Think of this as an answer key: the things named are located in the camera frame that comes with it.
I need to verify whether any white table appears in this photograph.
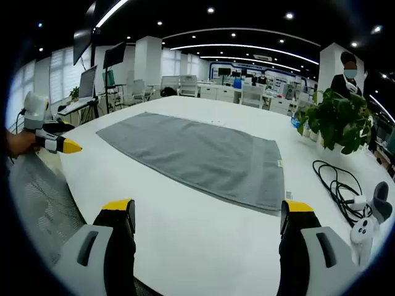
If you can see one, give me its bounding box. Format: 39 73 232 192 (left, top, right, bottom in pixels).
57 94 394 296

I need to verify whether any black monitor on stand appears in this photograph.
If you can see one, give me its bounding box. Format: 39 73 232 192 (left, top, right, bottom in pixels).
102 41 127 114

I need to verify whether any white power adapter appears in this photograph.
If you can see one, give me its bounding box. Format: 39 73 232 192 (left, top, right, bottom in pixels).
351 195 367 210

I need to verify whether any black tripod stand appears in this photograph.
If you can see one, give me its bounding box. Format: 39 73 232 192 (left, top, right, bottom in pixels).
91 27 101 120

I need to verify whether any grey towel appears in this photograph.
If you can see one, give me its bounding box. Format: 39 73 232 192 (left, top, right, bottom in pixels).
96 111 285 217

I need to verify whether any white monitor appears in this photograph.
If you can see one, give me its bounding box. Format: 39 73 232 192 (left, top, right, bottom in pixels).
78 65 98 101

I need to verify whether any white mesh chair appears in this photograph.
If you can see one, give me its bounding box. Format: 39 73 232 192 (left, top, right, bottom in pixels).
9 152 88 266

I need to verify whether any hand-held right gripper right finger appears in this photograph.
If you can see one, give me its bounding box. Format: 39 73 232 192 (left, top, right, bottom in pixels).
277 199 368 296

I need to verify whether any grey controller holder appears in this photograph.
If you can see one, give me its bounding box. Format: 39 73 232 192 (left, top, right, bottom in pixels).
372 181 393 223

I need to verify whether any white handheld controller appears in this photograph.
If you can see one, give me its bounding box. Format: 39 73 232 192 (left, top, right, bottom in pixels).
350 215 380 268

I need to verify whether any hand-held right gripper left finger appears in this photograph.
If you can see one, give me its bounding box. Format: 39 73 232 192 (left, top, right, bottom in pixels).
51 199 136 296

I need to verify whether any person's left hand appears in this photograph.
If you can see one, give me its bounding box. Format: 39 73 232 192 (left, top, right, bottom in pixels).
6 131 41 158

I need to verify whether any black cable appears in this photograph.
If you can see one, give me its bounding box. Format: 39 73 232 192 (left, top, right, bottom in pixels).
312 159 372 228

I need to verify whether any large black screen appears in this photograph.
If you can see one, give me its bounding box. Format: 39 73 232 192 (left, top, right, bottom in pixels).
73 27 94 66

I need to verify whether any white office chair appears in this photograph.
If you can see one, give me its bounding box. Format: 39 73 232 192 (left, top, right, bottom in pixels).
178 75 199 97

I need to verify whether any white side desk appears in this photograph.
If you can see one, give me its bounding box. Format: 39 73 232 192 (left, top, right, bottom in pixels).
57 98 100 118

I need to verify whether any potted green plant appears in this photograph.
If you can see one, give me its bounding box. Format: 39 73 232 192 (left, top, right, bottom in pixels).
296 88 378 155

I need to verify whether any green board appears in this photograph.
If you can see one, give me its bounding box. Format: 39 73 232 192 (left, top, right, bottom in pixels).
102 70 117 89

